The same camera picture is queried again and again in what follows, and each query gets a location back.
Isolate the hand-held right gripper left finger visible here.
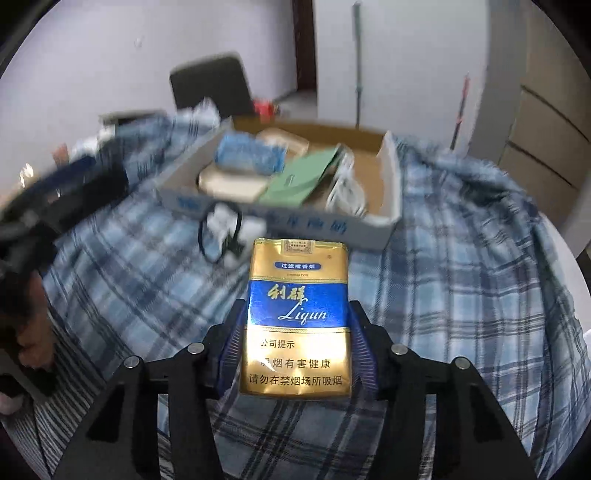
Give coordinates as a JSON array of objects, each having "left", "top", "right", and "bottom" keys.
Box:
[{"left": 53, "top": 299, "right": 246, "bottom": 480}]

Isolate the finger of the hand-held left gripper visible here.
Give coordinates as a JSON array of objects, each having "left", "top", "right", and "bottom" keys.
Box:
[{"left": 28, "top": 154, "right": 131, "bottom": 232}]

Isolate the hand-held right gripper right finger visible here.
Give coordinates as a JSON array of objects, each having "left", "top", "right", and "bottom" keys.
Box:
[{"left": 348, "top": 299, "right": 539, "bottom": 480}]

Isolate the gold blue cigarette pack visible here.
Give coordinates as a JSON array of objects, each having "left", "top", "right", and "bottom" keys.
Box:
[{"left": 239, "top": 237, "right": 353, "bottom": 398}]

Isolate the cardboard box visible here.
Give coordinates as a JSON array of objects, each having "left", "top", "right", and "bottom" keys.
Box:
[{"left": 154, "top": 115, "right": 402, "bottom": 248}]

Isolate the beige pouch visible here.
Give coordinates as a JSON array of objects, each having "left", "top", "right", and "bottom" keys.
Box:
[{"left": 198, "top": 165, "right": 270, "bottom": 204}]

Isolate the blue packet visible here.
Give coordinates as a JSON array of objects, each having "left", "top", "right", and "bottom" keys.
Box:
[{"left": 215, "top": 133, "right": 288, "bottom": 175}]

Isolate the clear plastic item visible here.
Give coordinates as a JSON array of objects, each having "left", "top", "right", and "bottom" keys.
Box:
[{"left": 327, "top": 154, "right": 368, "bottom": 217}]

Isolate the light green card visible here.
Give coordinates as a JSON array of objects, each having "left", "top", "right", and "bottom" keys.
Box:
[{"left": 258, "top": 147, "right": 352, "bottom": 206}]

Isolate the beige phone case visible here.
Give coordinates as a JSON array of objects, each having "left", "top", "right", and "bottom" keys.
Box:
[{"left": 256, "top": 128, "right": 310, "bottom": 157}]

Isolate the person's left hand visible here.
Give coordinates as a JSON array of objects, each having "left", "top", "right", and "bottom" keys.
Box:
[{"left": 15, "top": 270, "right": 57, "bottom": 370}]

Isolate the blue plaid cloth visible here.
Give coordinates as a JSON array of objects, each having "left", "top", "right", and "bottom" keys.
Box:
[{"left": 41, "top": 111, "right": 585, "bottom": 480}]

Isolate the white charger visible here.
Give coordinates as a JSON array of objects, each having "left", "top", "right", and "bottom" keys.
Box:
[{"left": 210, "top": 205, "right": 267, "bottom": 241}]

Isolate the clear crumpled plastic bag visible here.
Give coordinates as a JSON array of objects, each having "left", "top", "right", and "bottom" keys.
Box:
[{"left": 178, "top": 99, "right": 223, "bottom": 130}]

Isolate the dark chair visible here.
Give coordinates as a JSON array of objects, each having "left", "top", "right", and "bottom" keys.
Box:
[{"left": 168, "top": 53, "right": 256, "bottom": 119}]

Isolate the striped clothing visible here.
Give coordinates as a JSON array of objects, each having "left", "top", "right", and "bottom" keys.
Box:
[{"left": 9, "top": 314, "right": 139, "bottom": 480}]

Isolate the dark brown door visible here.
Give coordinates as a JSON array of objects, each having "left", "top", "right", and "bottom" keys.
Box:
[{"left": 295, "top": 0, "right": 320, "bottom": 96}]

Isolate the black charging cable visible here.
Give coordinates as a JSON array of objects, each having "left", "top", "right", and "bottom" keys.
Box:
[{"left": 198, "top": 200, "right": 246, "bottom": 267}]

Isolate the pink-handled broom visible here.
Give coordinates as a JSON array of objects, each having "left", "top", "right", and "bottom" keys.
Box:
[{"left": 450, "top": 73, "right": 472, "bottom": 151}]

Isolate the green-handled mop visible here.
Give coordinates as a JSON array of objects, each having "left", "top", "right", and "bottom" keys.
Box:
[{"left": 351, "top": 2, "right": 363, "bottom": 130}]

